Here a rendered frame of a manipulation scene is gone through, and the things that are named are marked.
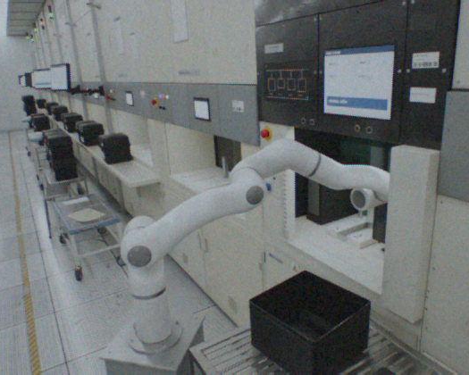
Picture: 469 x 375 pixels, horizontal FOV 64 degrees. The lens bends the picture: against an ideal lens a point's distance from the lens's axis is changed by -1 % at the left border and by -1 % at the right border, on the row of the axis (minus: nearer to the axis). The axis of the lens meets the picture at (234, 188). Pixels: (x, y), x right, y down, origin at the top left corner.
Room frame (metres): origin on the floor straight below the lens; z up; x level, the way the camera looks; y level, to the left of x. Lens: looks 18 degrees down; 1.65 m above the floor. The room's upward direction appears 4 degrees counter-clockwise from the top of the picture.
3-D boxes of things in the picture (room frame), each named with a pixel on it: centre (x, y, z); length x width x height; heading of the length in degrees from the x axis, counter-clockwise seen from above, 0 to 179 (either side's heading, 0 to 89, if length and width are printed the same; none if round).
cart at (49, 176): (4.82, 2.21, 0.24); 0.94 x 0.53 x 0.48; 29
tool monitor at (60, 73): (4.16, 1.56, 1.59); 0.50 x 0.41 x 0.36; 119
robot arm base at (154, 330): (1.13, 0.31, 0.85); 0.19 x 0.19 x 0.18
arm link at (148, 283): (1.16, 0.32, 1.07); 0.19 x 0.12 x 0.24; 9
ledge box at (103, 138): (3.79, 1.17, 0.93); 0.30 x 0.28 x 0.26; 26
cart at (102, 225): (3.35, 1.39, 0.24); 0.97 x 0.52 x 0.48; 32
